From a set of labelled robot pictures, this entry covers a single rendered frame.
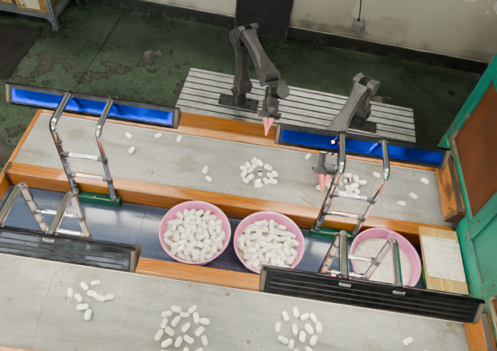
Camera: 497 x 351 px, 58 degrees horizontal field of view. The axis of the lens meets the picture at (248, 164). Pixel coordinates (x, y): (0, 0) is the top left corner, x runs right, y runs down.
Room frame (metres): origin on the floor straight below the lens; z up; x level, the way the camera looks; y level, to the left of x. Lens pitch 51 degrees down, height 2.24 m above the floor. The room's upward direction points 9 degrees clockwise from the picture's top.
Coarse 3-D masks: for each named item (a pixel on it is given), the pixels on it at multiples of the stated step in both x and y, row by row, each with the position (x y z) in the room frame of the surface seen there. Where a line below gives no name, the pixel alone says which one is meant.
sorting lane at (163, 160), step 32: (64, 128) 1.26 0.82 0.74; (128, 128) 1.31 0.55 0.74; (32, 160) 1.06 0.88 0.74; (128, 160) 1.13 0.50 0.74; (160, 160) 1.16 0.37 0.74; (192, 160) 1.19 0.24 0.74; (224, 160) 1.21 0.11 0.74; (288, 160) 1.27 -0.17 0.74; (352, 160) 1.32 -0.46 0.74; (224, 192) 1.05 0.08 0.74; (256, 192) 1.07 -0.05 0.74; (288, 192) 1.10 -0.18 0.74; (320, 192) 1.12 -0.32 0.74; (384, 192) 1.17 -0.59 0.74; (416, 192) 1.20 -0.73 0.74; (448, 224) 1.06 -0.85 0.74
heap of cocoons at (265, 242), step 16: (256, 224) 0.92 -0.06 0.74; (272, 224) 0.93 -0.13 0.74; (240, 240) 0.84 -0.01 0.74; (256, 240) 0.86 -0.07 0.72; (272, 240) 0.87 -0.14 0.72; (288, 240) 0.87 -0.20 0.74; (240, 256) 0.78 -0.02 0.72; (256, 256) 0.78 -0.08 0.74; (272, 256) 0.79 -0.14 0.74; (288, 256) 0.81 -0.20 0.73
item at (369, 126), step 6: (354, 114) 1.62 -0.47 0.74; (354, 120) 1.60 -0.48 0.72; (360, 120) 1.59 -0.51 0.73; (366, 120) 1.65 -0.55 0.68; (348, 126) 1.59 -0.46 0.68; (354, 126) 1.59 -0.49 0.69; (360, 126) 1.60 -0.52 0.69; (366, 126) 1.61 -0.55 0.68; (372, 126) 1.62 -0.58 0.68; (372, 132) 1.59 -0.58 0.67
